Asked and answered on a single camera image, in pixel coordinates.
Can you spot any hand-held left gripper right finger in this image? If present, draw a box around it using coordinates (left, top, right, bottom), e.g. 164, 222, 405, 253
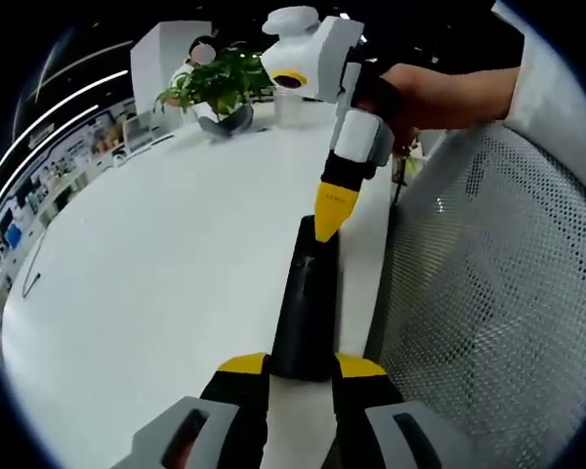
321, 351, 480, 469

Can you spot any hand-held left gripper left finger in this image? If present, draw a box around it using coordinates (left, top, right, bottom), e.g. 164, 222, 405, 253
111, 352, 270, 469

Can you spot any person's right hand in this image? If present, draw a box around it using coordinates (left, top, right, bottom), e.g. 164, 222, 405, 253
356, 62, 440, 146

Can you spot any white cup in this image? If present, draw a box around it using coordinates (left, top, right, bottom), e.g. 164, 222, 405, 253
272, 92, 305, 129

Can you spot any green potted plant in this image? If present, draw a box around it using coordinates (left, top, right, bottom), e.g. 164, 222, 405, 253
153, 46, 274, 136

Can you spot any grey mesh office chair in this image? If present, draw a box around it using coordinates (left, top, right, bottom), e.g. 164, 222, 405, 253
365, 119, 586, 469

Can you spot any thin grey cable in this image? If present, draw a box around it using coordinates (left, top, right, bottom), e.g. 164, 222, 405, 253
21, 229, 48, 298

